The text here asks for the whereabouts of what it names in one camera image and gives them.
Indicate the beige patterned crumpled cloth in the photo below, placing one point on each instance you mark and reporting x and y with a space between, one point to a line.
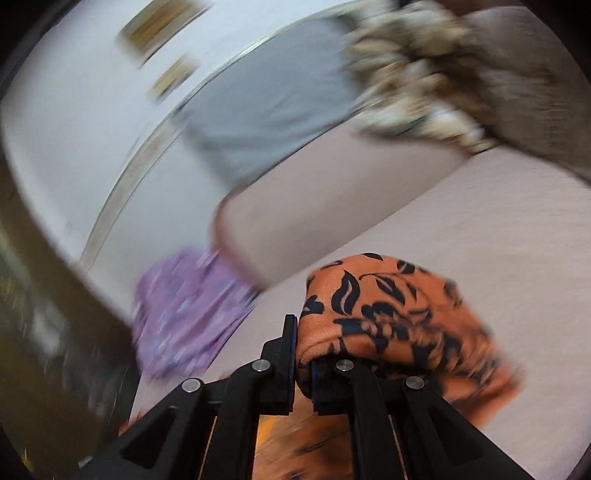
419 74

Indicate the orange black floral garment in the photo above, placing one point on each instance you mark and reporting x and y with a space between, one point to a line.
401 319

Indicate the brown striped blanket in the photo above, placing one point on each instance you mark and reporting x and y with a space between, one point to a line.
540 96

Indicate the brown glass door cabinet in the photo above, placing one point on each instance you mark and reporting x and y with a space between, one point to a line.
68 371

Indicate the grey pillow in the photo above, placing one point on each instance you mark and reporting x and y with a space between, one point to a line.
273 101

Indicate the pink quilted bed mattress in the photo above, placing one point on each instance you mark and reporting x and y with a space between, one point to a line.
512 232

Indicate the white ornate headboard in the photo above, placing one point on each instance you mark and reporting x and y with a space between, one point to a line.
90 129

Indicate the pink bolster pillow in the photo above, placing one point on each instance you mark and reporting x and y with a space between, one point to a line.
323 196

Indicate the purple floral garment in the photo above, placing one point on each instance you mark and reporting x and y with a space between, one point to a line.
185 309

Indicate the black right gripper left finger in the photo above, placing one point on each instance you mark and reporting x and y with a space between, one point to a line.
206 430

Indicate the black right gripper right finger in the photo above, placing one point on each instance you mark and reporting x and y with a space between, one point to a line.
403 429

